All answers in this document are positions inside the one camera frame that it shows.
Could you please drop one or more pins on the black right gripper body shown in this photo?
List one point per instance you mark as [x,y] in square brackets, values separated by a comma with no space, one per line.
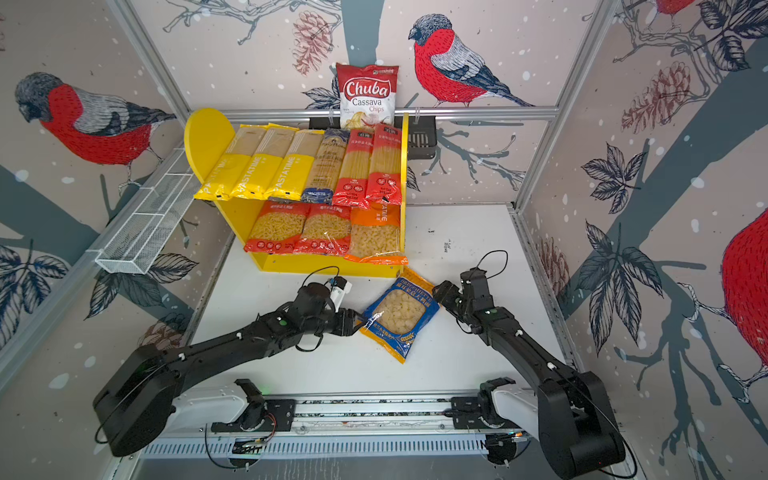
[465,310]

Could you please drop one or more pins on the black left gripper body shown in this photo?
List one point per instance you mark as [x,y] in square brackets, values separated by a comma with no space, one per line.
[343,322]

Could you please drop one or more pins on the blue orecchiette pasta bag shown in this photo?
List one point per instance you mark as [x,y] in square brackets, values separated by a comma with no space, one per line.
[400,313]

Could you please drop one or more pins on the red fusilli bag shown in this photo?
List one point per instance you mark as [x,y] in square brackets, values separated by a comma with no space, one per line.
[278,228]
[327,231]

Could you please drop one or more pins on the orange pasta bag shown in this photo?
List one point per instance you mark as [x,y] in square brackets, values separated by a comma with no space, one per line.
[375,236]

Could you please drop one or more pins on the red spaghetti pack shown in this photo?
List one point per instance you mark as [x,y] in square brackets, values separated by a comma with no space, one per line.
[384,178]
[351,187]

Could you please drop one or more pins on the dark blue spaghetti pack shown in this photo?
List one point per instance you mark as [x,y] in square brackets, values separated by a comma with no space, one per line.
[326,167]

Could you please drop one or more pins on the yellow spaghetti pack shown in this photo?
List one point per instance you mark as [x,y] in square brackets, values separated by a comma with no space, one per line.
[221,181]
[258,174]
[292,175]

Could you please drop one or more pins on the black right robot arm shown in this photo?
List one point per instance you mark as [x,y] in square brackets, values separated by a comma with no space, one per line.
[567,411]

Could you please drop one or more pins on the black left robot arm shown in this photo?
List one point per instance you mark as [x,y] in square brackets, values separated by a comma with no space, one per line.
[134,406]

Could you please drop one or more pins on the yellow wooden shelf unit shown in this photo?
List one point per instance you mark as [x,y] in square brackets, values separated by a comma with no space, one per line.
[208,133]

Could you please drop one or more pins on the Chuba cassava chips bag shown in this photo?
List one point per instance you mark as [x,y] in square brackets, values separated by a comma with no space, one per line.
[367,95]

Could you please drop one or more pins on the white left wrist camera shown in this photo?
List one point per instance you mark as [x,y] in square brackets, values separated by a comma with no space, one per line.
[339,288]

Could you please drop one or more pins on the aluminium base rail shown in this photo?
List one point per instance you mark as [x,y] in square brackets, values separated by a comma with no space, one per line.
[319,427]

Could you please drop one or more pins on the black wall basket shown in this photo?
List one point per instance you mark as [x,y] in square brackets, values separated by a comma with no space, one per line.
[422,135]

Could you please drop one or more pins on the white wire wall basket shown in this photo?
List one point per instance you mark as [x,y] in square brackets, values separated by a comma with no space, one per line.
[162,202]

